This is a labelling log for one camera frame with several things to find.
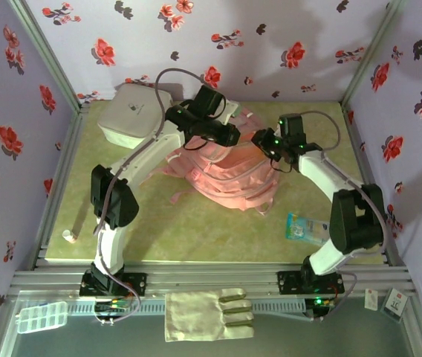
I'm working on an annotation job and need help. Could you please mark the pink school backpack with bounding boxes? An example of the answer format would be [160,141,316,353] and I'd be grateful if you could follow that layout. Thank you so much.
[147,100,282,216]

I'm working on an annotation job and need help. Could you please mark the light blue tissue pack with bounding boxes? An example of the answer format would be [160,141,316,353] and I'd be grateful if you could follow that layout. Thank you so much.
[285,211,333,245]

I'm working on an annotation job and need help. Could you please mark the white square box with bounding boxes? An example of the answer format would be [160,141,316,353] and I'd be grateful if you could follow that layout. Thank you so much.
[97,83,173,149]

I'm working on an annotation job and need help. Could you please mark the small white tag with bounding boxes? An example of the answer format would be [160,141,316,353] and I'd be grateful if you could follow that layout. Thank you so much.
[363,289,379,310]

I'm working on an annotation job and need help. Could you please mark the small white tube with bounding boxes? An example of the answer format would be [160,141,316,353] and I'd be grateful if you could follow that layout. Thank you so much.
[61,228,80,245]

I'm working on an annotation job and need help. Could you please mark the white tags with label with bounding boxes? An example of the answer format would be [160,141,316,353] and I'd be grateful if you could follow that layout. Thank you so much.
[380,288,409,324]

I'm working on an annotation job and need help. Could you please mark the white work glove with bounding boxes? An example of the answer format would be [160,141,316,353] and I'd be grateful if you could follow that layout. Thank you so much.
[164,288,255,343]

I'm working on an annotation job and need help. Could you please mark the clear plastic compartment box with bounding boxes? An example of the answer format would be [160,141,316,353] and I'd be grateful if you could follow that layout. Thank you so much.
[16,300,70,335]

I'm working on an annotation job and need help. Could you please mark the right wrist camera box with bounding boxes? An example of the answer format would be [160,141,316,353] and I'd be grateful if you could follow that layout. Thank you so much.
[277,114,307,141]

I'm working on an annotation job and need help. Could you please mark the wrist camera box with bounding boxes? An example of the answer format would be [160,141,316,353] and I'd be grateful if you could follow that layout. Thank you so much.
[195,85,227,117]
[277,114,307,141]

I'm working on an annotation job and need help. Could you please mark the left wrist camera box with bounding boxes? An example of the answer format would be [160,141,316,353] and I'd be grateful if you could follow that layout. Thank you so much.
[195,85,227,117]

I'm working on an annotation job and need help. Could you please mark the grey right arm cable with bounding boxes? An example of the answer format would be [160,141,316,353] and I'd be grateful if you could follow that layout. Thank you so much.
[299,110,389,323]

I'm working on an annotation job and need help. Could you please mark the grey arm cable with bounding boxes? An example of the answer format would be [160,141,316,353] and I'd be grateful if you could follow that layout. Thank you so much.
[299,110,389,323]
[94,68,208,324]

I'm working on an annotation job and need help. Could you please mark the grey left arm cable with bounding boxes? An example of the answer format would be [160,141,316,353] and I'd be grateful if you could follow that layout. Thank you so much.
[94,68,208,324]

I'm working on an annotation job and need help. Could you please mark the aluminium side rail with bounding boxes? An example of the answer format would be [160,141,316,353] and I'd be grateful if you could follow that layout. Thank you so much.
[340,103,407,267]
[28,103,89,271]

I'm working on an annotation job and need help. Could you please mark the aluminium frame post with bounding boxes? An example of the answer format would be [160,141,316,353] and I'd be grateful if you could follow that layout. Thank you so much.
[339,0,407,107]
[6,0,89,112]

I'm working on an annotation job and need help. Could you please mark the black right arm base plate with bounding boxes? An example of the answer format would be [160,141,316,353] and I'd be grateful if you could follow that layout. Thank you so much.
[276,270,345,297]

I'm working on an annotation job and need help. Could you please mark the aluminium table rail long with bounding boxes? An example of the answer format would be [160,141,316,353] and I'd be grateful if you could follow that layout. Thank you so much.
[8,262,416,298]

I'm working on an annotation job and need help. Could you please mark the right controller board with wires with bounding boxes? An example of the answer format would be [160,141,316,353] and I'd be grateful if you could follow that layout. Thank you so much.
[311,296,337,312]

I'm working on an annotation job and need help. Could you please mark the controller board with wires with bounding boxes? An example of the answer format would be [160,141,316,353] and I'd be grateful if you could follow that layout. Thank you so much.
[311,296,337,312]
[94,299,130,315]

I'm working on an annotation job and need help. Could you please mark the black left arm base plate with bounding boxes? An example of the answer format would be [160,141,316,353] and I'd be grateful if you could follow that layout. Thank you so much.
[79,270,148,298]

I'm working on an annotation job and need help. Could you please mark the grey slotted cable duct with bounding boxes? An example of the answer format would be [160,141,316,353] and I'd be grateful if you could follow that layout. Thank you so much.
[65,297,307,317]

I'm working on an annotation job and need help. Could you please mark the left controller board with wires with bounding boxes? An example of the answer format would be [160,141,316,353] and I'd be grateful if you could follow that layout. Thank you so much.
[94,299,130,315]

